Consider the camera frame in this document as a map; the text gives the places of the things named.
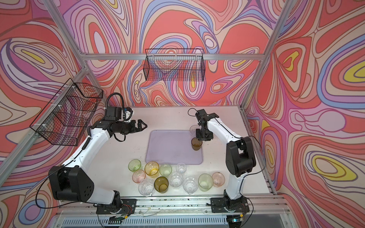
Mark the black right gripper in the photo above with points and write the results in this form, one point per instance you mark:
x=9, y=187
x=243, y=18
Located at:
x=200, y=137

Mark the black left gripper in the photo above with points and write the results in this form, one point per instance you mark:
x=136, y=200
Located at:
x=133, y=129

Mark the amber brown glass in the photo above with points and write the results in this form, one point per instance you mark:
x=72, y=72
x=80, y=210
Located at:
x=196, y=144

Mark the large pale green glass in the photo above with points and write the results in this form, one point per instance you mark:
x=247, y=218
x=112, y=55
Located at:
x=205, y=182

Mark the pink glass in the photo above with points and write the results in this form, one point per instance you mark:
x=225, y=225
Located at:
x=138, y=176
x=218, y=179

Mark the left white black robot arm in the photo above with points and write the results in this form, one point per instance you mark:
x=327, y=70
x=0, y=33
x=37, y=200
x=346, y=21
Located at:
x=71, y=182

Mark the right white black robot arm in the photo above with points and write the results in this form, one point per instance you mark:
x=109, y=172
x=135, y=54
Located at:
x=239, y=158

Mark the lavender rectangular plastic tray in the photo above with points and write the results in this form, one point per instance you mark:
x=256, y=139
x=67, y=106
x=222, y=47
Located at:
x=172, y=147

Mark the bright green glass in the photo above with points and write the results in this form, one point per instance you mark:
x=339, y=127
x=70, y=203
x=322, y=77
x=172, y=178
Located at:
x=134, y=165

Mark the small clear glass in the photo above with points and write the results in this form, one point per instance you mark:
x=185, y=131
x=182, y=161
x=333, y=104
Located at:
x=181, y=168

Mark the yellow glass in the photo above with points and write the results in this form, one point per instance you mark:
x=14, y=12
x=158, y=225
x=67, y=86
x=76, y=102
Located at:
x=152, y=169

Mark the pale green small glass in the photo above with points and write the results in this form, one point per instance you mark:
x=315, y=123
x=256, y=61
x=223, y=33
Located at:
x=165, y=170

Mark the olive dark glass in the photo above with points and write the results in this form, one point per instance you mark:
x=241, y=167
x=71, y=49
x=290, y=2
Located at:
x=161, y=184

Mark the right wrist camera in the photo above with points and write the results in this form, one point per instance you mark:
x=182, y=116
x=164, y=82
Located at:
x=200, y=114

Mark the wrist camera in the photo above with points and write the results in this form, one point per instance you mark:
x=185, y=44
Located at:
x=118, y=113
x=200, y=114

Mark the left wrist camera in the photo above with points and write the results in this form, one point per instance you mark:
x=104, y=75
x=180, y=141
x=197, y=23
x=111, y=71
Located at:
x=118, y=113

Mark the black wire basket back wall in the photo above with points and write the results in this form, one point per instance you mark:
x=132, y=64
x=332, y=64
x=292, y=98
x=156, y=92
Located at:
x=174, y=64

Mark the black wire basket wall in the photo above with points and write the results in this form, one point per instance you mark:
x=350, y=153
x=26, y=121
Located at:
x=65, y=121
x=174, y=64

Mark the black wire basket left wall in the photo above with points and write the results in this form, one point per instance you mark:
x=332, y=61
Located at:
x=65, y=121

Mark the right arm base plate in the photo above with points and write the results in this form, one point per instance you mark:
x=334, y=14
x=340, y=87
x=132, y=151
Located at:
x=224, y=204

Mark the aluminium front rail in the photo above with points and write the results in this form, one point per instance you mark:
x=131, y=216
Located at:
x=185, y=205

